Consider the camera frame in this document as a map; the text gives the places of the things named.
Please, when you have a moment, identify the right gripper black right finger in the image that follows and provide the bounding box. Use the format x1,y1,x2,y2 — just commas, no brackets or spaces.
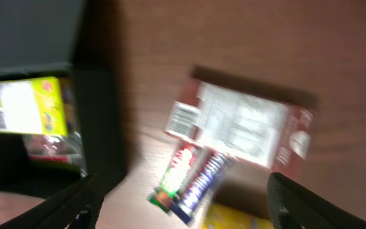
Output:
267,172,366,229

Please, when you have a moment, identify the red KitKat bar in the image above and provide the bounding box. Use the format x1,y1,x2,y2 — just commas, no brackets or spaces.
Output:
148,142,201,213

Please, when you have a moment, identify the yellow green snack box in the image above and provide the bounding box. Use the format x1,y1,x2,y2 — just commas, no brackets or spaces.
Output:
0,76,68,136

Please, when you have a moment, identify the green snack bag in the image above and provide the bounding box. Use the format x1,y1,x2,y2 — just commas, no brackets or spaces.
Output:
22,132,86,176

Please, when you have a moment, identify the yellow plastic bottle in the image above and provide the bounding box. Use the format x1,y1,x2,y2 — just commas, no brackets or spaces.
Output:
201,203,274,229

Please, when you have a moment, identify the blue Dairy Milk bar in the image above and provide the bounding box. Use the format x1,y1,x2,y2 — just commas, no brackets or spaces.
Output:
171,152,232,225

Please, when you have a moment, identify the black cardboard box with lid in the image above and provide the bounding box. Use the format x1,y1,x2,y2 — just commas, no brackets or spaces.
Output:
0,0,126,198

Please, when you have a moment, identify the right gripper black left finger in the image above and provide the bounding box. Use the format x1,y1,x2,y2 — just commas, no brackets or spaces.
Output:
0,174,104,229

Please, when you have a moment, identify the brown chocolate box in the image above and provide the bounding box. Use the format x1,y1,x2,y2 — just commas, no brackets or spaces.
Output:
165,78,315,179

